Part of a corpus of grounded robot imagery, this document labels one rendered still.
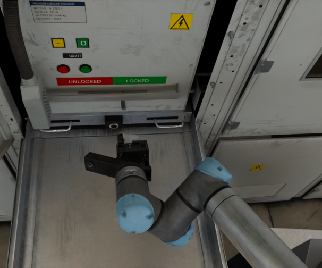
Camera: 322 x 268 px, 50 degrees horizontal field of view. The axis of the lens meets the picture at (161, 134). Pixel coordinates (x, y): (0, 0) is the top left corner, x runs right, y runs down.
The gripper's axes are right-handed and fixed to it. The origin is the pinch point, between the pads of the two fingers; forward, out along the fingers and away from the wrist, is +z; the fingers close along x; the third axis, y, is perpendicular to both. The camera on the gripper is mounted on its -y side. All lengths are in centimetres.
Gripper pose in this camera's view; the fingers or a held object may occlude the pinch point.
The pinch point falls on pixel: (118, 136)
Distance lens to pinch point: 99.9
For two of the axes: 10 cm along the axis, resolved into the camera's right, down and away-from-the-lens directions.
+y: 9.9, -0.4, 1.4
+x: 0.3, -8.8, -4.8
